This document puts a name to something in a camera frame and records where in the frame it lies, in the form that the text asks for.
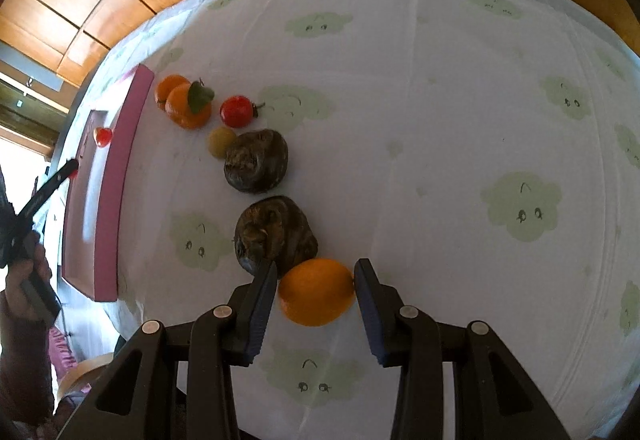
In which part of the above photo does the wooden chair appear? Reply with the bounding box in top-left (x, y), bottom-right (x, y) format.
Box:
top-left (52, 352), bottom-right (114, 402)

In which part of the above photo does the yellowish round longan fruit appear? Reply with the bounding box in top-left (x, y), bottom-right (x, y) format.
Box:
top-left (207, 126), bottom-right (238, 160)

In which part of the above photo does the dark sleeved left forearm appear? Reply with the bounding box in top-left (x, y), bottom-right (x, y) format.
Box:
top-left (1, 292), bottom-right (53, 427)

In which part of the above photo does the person's left hand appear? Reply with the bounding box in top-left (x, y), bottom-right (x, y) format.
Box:
top-left (4, 231), bottom-right (52, 322)

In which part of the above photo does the orange mandarin with leaf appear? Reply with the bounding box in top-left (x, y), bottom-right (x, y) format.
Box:
top-left (165, 80), bottom-right (215, 130)

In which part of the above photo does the small orange mandarin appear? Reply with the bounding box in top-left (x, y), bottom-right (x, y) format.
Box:
top-left (278, 258), bottom-right (355, 327)

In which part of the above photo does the white tablecloth with green clouds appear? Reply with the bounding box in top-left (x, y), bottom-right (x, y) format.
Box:
top-left (44, 0), bottom-right (640, 440)

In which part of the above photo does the wooden door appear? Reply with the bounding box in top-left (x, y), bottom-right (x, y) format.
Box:
top-left (0, 39), bottom-right (72, 156)

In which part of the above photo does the pink-edged white cardboard tray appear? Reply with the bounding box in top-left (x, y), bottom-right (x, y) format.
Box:
top-left (61, 64), bottom-right (154, 302)

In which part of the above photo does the dark brown wrinkled fruit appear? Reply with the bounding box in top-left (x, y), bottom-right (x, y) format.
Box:
top-left (233, 195), bottom-right (319, 278)
top-left (224, 129), bottom-right (288, 194)

